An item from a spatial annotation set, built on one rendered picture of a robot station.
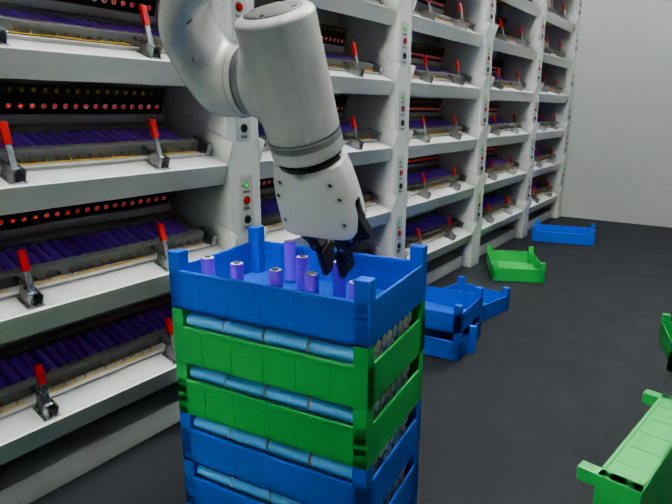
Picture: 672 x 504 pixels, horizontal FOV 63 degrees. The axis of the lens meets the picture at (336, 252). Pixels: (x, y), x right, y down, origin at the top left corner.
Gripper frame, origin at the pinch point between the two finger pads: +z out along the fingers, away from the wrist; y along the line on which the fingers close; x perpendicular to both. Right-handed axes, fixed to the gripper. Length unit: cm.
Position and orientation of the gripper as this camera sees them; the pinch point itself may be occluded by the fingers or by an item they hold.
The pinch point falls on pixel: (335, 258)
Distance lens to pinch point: 73.1
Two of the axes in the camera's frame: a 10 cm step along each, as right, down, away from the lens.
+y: 8.8, 1.1, -4.5
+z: 2.0, 7.9, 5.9
